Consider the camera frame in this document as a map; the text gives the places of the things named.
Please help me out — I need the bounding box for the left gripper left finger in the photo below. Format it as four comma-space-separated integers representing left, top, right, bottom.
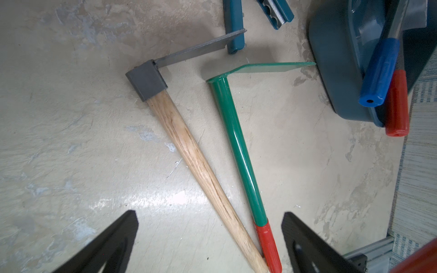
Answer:
55, 210, 139, 273

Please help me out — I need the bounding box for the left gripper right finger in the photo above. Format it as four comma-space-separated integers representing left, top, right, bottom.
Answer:
281, 212, 363, 273

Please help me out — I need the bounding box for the dark hoe with red grip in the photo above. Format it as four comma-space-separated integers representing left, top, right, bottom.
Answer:
385, 44, 410, 137

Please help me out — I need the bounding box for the chrome hoe with blue grip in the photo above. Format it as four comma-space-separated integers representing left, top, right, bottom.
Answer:
358, 0, 409, 108

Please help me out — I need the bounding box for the teal plastic storage box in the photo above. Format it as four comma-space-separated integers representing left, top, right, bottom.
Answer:
308, 1, 437, 127

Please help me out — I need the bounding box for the teal hole punch tool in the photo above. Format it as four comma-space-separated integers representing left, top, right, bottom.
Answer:
223, 1, 301, 63

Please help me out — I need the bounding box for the wooden handled hoe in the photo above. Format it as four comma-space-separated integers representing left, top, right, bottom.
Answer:
126, 28, 269, 273

